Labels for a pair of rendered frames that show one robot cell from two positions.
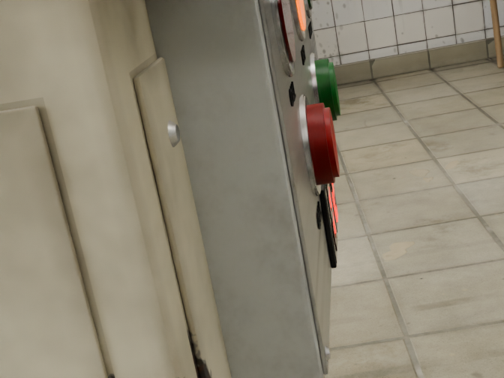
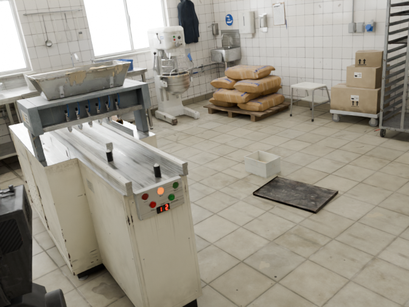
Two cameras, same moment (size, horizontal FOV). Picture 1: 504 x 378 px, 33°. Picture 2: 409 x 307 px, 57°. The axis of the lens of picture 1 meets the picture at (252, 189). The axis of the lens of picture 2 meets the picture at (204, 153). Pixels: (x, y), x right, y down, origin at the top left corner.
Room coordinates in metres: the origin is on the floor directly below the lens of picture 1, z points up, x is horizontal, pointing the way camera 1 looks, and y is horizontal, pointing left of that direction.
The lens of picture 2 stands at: (-0.53, -1.37, 1.57)
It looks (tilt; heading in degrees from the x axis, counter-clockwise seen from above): 21 degrees down; 49
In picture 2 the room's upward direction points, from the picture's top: 6 degrees counter-clockwise
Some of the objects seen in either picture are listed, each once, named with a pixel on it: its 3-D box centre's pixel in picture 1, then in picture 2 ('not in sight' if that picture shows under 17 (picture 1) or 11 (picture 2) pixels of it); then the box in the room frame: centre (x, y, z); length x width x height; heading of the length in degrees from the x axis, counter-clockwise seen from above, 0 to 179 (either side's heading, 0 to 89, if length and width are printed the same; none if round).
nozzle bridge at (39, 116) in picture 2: not in sight; (89, 118); (0.49, 0.84, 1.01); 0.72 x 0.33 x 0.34; 171
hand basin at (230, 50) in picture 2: not in sight; (227, 47); (4.37, 3.29, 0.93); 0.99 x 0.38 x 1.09; 87
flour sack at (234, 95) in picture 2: not in sight; (236, 94); (3.68, 2.52, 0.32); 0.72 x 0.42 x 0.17; 91
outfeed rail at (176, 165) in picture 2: not in sight; (109, 129); (0.65, 0.93, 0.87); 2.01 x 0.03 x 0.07; 81
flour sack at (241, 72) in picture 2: not in sight; (248, 72); (3.92, 2.46, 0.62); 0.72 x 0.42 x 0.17; 93
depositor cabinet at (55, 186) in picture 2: not in sight; (86, 180); (0.57, 1.31, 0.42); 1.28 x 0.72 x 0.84; 81
